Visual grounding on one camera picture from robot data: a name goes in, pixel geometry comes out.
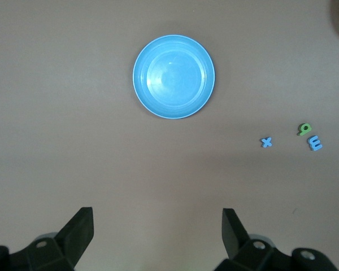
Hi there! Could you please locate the blue foam letter m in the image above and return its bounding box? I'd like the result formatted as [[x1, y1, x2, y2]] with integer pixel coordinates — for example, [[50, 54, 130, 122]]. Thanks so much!
[[307, 135, 323, 151]]

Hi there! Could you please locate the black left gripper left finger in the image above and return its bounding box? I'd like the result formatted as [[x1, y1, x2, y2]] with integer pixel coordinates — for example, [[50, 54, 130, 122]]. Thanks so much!
[[0, 207, 95, 271]]

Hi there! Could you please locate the blue plate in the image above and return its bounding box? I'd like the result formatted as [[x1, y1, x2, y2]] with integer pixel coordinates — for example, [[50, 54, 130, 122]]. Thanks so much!
[[132, 34, 216, 120]]

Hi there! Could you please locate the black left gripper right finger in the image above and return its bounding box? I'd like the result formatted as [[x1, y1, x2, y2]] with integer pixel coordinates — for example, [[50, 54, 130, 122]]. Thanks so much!
[[214, 208, 339, 271]]

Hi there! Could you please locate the brown table mat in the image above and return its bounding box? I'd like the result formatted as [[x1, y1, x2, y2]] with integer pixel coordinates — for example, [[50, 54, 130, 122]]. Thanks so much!
[[0, 0, 339, 271]]

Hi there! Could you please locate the green foam letter b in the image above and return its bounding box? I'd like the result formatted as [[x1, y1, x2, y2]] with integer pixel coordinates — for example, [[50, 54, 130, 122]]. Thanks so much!
[[296, 123, 311, 137]]

